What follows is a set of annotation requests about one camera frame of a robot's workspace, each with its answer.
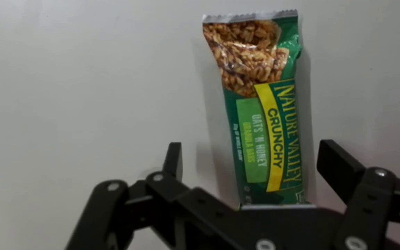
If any green granola bar wrapper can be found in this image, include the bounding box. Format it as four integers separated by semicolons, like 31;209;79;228
201;10;317;211

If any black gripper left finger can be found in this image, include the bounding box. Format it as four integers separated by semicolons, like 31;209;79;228
65;140;277;250

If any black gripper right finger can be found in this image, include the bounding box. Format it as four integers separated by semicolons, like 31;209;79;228
315;138;400;250

